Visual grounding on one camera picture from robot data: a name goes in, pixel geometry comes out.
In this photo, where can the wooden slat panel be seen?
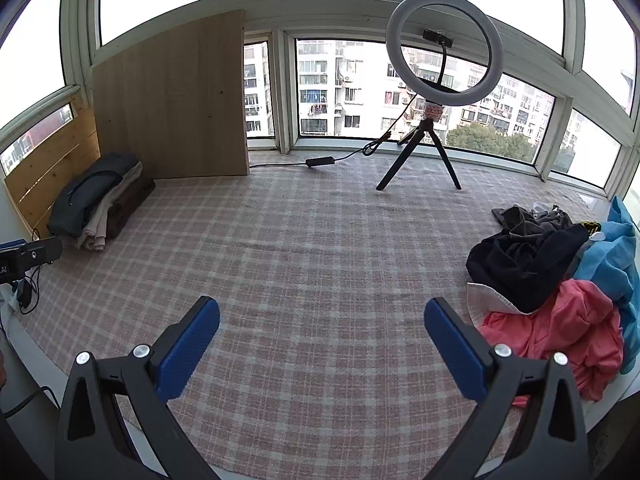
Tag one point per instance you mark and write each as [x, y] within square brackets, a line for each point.
[55, 170]

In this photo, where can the stack of folded clothes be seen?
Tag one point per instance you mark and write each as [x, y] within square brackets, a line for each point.
[90, 185]

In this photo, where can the pink t-shirt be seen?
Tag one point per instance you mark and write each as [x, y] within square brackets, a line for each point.
[565, 325]

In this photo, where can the light wooden board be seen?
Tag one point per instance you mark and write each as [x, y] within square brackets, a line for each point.
[170, 100]

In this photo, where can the black garment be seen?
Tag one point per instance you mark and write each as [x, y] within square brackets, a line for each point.
[520, 265]

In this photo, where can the brown folded garment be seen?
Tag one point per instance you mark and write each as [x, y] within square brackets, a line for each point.
[127, 210]

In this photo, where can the white garment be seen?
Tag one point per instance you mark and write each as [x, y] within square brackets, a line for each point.
[482, 300]

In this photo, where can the black power adapter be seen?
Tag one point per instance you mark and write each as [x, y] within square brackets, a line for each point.
[25, 295]

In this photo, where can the yellow and black cloth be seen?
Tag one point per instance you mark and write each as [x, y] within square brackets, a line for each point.
[594, 230]

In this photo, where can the black tripod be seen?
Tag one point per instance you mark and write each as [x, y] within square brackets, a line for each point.
[428, 126]

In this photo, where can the pink plaid blanket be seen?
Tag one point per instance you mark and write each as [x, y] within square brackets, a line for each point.
[310, 260]

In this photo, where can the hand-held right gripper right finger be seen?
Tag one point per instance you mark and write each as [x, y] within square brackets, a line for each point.
[457, 345]

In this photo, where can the grey garment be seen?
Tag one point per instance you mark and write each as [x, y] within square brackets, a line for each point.
[520, 220]

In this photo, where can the beige folded garment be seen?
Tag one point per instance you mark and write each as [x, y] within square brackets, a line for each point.
[97, 230]

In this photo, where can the white window frame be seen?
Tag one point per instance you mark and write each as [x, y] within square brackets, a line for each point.
[282, 85]

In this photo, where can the blue garment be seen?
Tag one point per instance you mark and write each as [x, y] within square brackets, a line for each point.
[610, 260]

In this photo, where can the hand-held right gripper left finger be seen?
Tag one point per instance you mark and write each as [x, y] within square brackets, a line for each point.
[190, 345]

